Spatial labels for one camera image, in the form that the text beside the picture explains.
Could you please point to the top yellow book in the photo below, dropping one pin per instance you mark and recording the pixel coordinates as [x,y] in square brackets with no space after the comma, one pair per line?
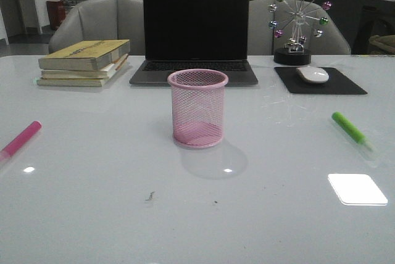
[89,55]

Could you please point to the ferris wheel desk ornament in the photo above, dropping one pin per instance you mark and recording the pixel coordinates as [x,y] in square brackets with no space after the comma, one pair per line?
[297,17]

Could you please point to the grey armchair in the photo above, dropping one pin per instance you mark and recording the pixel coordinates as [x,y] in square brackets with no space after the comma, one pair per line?
[269,28]
[102,19]

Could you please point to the middle cream book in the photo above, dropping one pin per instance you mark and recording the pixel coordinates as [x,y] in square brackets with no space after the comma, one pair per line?
[103,73]

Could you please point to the black mouse pad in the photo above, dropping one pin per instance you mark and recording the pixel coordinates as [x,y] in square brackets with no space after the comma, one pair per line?
[337,84]

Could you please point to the red trash bin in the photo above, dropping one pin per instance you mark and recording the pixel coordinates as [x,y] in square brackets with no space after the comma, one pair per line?
[56,13]

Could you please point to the right grey armchair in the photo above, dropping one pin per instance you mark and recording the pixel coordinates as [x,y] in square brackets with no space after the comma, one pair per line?
[269,28]

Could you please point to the brown cushioned seat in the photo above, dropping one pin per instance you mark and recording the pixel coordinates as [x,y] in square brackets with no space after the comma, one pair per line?
[382,44]

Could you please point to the white computer mouse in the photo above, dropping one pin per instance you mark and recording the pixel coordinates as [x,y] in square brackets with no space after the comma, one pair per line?
[310,74]

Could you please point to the bottom pale book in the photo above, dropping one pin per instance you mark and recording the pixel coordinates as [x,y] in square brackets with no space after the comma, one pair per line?
[72,82]

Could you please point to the green highlighter pen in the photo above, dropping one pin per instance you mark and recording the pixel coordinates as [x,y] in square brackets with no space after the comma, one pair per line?
[352,131]

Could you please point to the pink highlighter pen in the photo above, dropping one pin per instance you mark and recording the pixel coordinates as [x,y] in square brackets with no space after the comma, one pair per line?
[20,140]

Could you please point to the left grey armchair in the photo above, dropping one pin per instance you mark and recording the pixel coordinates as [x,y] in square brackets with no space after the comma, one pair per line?
[102,19]

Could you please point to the grey open laptop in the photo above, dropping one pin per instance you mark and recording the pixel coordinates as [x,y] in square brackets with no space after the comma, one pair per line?
[186,34]

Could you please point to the pink mesh pen holder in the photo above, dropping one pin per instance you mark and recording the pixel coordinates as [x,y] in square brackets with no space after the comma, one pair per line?
[197,106]

